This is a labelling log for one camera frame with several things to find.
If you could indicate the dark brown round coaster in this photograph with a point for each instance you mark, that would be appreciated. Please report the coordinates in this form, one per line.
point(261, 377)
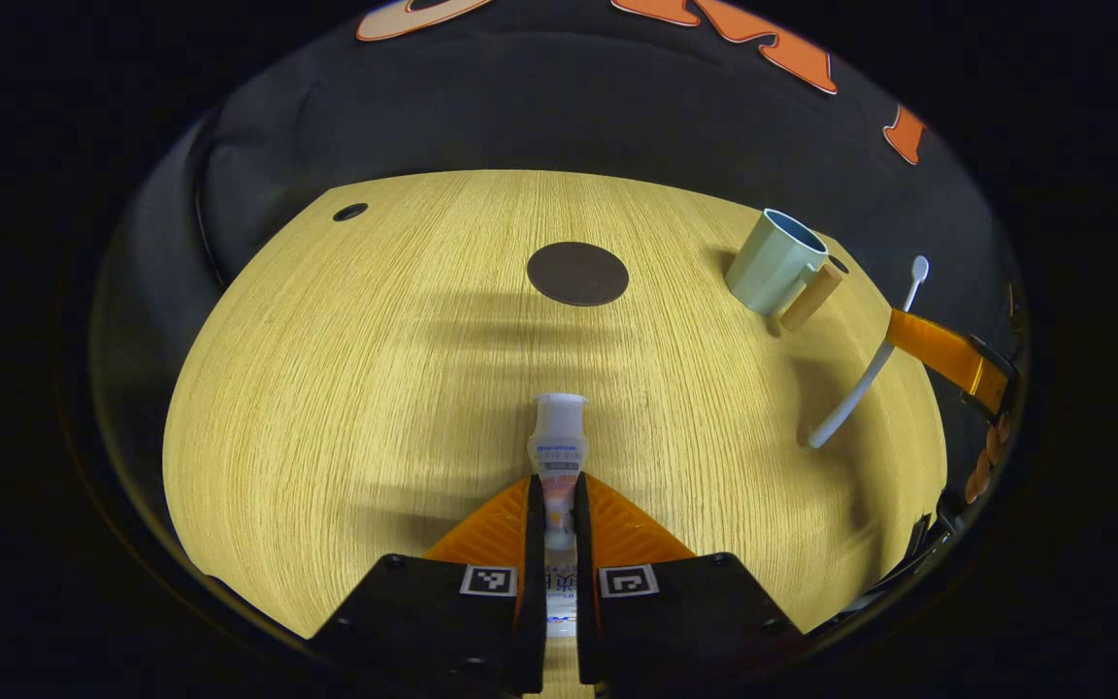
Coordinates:
point(578, 274)

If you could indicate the white toothpaste tube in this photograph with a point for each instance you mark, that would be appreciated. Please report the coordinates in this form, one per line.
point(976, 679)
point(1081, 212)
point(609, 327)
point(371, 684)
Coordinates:
point(557, 437)

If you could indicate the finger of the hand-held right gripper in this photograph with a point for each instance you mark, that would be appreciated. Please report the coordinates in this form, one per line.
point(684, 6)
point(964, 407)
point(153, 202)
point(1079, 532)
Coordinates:
point(937, 354)

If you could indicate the light blue toothbrush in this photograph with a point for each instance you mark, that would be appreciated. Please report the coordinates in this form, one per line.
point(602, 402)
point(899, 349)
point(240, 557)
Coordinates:
point(860, 388)

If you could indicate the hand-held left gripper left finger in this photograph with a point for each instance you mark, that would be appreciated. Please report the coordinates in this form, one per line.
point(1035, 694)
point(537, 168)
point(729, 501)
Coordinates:
point(534, 582)

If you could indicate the black backdrop cloth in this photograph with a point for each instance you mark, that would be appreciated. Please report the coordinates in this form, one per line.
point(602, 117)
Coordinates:
point(520, 107)

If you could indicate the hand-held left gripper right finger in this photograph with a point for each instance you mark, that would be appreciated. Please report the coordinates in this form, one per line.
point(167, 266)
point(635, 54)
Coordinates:
point(584, 582)

